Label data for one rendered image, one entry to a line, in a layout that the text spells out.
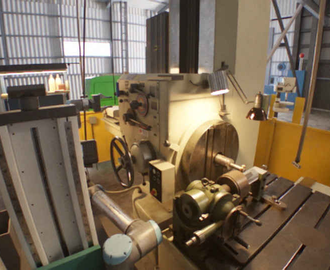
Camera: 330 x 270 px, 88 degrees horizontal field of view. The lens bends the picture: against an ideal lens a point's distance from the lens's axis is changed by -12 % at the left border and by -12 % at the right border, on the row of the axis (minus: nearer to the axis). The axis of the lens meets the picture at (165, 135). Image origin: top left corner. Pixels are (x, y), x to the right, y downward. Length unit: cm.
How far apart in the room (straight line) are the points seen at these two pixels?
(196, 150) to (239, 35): 96
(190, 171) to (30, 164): 91
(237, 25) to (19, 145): 157
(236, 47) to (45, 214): 163
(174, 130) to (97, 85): 412
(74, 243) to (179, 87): 107
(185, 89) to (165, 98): 15
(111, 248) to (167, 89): 91
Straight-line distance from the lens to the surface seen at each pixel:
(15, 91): 83
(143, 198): 221
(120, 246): 107
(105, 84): 527
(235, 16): 171
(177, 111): 123
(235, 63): 164
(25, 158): 93
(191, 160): 127
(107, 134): 409
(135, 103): 136
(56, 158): 93
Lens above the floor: 189
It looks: 18 degrees down
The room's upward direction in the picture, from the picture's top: straight up
